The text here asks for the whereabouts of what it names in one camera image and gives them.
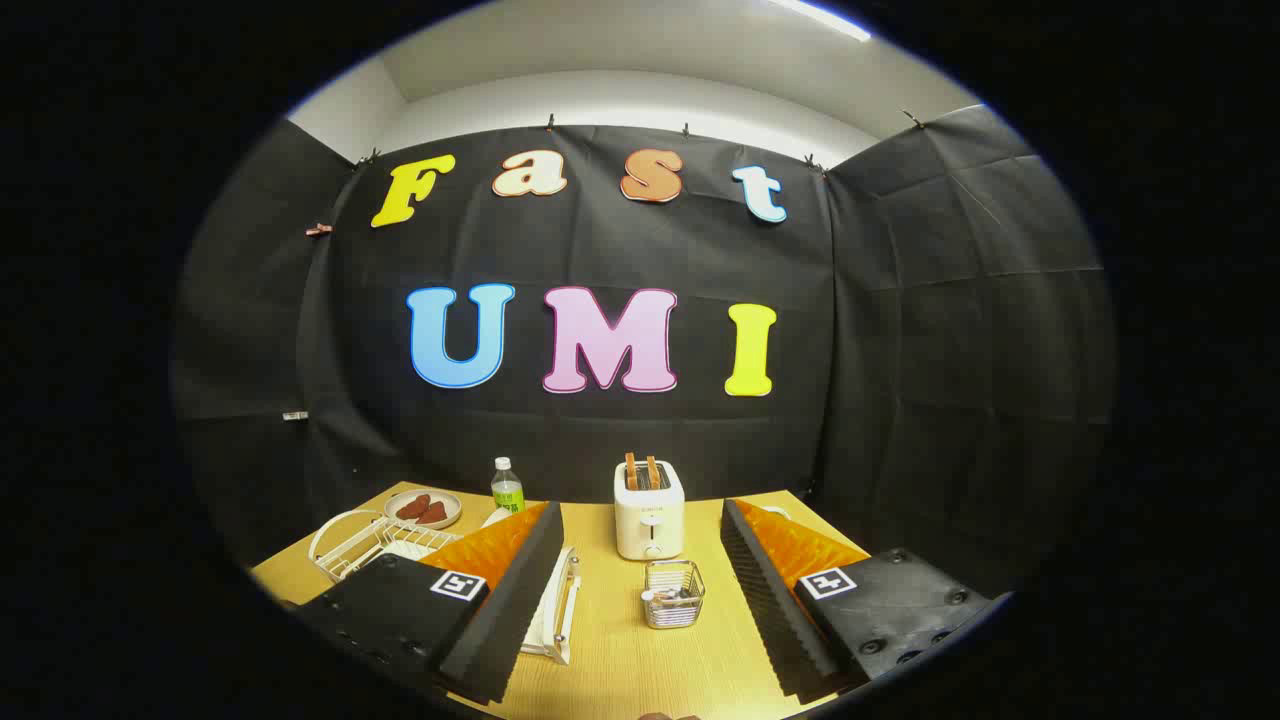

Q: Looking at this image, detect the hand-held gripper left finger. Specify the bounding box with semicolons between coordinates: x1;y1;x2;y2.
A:
295;500;566;706

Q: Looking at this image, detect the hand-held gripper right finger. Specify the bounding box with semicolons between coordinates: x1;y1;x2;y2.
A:
720;498;1001;704

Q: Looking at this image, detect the metal wire basket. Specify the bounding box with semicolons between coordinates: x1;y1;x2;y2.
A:
640;560;706;631

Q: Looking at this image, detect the white wire dish rack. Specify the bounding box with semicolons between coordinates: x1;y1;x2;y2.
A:
308;508;581;666

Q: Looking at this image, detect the small grey dish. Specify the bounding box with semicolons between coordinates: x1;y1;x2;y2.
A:
384;489;463;531

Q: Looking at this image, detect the green label drink bottle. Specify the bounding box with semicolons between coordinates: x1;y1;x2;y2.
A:
491;457;526;516

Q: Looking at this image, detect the white toaster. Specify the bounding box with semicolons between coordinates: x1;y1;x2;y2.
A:
613;460;687;561

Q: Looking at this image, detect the black backdrop cloth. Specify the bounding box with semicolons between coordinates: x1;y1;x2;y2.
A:
170;105;1116;601

